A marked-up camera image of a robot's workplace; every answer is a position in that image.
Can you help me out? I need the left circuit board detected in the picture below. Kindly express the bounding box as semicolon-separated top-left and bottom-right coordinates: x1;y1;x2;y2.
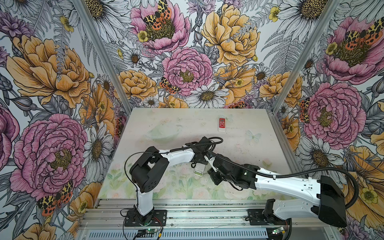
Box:
138;229;160;235

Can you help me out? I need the circuit board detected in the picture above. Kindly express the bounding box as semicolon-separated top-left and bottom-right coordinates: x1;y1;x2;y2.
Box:
271;227;286;235
138;229;160;235

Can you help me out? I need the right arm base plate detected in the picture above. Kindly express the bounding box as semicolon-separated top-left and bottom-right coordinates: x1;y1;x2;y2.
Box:
245;209;292;226

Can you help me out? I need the right circuit board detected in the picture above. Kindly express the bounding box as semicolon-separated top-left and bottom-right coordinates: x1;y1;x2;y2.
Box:
271;227;286;235

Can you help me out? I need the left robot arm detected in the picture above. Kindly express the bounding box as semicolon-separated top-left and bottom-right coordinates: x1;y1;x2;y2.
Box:
125;137;224;226

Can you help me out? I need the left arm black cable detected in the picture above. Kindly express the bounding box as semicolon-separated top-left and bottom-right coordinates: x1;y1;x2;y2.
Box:
123;136;224;193

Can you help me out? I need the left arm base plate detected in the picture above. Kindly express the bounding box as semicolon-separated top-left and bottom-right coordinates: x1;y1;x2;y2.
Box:
124;210;168;227

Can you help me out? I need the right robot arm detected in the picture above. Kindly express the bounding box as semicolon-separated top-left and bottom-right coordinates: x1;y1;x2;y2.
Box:
204;152;347;228

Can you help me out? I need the aluminium frame rail front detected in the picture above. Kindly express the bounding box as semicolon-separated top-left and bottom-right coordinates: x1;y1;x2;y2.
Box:
78;200;334;230

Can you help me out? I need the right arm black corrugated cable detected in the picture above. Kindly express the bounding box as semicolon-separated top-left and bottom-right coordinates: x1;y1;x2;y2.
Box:
206;149;360;210

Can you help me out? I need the red white remote control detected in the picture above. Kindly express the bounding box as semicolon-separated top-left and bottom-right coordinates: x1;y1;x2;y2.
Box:
218;118;226;132

